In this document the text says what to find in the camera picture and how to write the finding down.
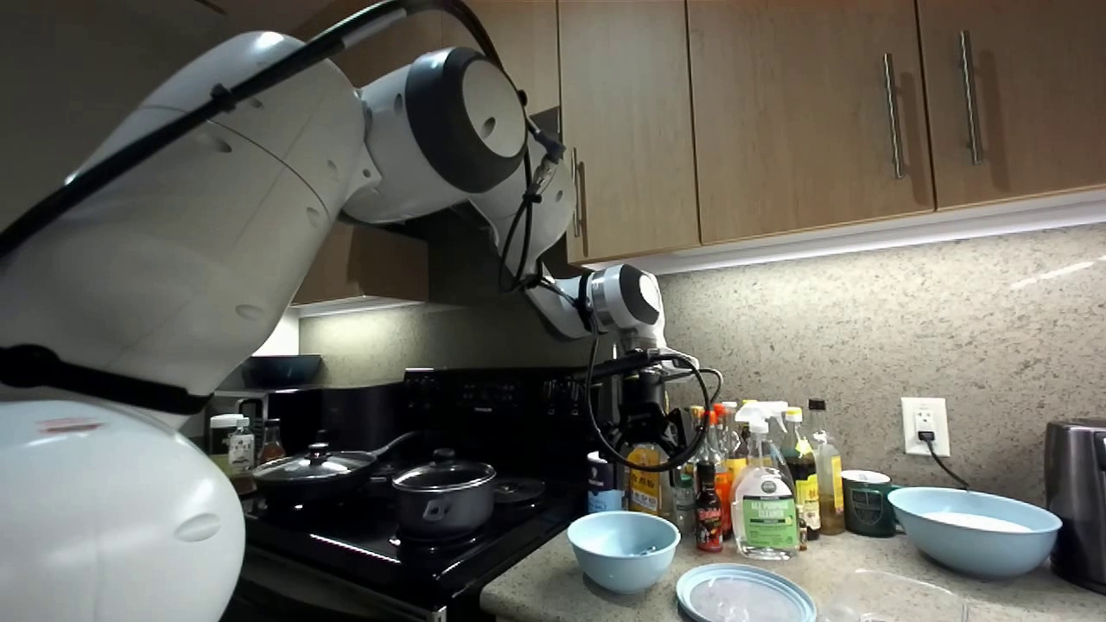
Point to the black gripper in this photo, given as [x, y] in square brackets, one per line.
[642, 414]

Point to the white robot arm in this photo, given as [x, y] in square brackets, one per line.
[172, 254]

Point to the blue rimmed plate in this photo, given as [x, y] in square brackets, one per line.
[734, 592]

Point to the blue white can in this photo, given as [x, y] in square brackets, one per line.
[602, 485]

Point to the small blue bowl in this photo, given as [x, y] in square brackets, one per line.
[624, 552]

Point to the green label spray bottle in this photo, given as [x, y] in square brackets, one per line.
[765, 505]

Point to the dark sauce bottle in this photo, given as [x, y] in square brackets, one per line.
[799, 455]

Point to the yellow oil bottle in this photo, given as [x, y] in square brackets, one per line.
[826, 467]

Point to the black pot with lid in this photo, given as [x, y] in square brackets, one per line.
[443, 494]

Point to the green jar with lid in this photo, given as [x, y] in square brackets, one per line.
[870, 510]

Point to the black stove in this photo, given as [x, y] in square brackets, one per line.
[355, 561]

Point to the black pan with lid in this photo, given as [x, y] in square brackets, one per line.
[326, 478]

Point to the large blue bowl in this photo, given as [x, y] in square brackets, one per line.
[975, 535]

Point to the steel toaster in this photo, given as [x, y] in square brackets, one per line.
[1075, 492]

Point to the white wall outlet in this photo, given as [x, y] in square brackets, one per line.
[924, 427]

